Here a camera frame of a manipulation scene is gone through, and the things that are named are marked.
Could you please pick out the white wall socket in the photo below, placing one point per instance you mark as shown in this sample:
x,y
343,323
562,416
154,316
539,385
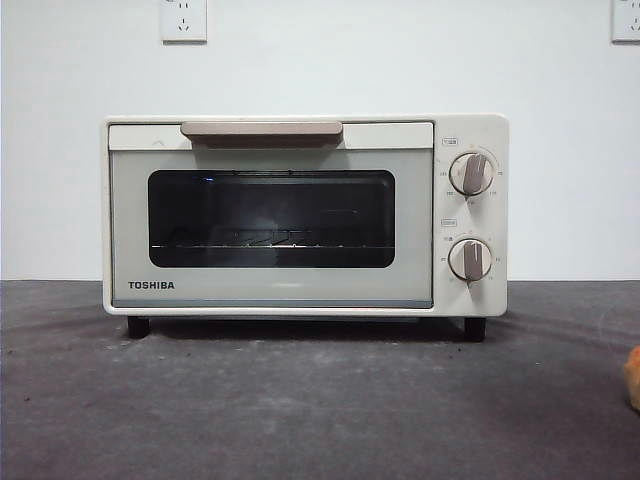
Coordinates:
x,y
183,22
627,22

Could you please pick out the golden brown bread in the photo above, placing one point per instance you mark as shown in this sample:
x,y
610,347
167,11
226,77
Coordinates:
x,y
632,377

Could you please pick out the small cream oven knob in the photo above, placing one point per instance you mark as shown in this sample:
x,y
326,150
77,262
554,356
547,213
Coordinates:
x,y
470,259

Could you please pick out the large cream oven knob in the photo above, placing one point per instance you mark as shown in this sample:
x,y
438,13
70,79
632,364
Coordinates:
x,y
472,174

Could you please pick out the black oven foot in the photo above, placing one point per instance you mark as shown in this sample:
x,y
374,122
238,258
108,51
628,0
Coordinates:
x,y
138,326
475,330

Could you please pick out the cream Toshiba toaster oven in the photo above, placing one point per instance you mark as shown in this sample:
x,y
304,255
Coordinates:
x,y
475,130

